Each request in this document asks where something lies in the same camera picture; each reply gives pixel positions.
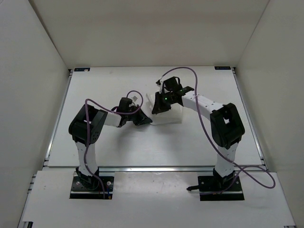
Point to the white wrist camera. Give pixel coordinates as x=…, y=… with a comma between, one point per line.
x=134, y=98
x=161, y=86

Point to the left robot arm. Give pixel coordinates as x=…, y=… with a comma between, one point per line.
x=86, y=127

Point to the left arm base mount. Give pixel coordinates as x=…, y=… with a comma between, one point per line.
x=80, y=189

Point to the right blue corner label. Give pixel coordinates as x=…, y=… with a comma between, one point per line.
x=222, y=68

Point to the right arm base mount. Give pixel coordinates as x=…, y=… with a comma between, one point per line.
x=210, y=189

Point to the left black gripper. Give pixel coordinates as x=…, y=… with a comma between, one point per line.
x=142, y=119

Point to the white pleated skirt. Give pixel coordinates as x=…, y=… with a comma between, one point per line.
x=174, y=115

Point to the blue corner label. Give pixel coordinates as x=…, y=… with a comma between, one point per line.
x=222, y=68
x=81, y=69

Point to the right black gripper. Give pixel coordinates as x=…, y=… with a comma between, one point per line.
x=159, y=107

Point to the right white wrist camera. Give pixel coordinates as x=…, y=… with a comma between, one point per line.
x=161, y=86

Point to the left blue corner label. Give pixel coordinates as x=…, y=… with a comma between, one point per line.
x=81, y=69

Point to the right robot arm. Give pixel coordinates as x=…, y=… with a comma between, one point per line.
x=226, y=125

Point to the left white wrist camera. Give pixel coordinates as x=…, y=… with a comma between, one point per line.
x=134, y=98

